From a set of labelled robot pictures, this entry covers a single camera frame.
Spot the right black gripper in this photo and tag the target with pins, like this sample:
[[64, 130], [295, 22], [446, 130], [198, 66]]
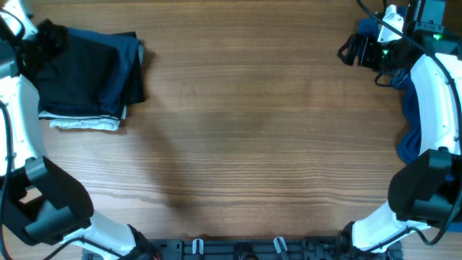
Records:
[[368, 45]]

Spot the blue polo shirt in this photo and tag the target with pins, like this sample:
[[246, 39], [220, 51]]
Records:
[[409, 144]]

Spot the black polo shirt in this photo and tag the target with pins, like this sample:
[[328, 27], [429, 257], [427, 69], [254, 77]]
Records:
[[67, 70]]

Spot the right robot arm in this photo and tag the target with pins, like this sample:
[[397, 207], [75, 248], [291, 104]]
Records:
[[427, 192]]

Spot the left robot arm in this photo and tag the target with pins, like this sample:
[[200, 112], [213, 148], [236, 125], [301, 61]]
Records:
[[40, 202]]

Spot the folded dark blue garment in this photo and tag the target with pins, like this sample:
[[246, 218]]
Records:
[[109, 98]]

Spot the folded black garment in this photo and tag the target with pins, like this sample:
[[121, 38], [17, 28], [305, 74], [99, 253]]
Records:
[[96, 75]]

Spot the folded white garment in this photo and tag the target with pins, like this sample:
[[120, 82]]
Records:
[[86, 123]]

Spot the right white rail clip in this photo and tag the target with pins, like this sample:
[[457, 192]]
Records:
[[281, 247]]

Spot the white rail clip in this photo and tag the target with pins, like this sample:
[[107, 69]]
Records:
[[197, 246], [281, 247]]

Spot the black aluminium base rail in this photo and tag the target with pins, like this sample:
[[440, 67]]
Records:
[[310, 248]]

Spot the left white rail clip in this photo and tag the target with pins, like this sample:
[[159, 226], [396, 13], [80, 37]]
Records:
[[197, 246]]

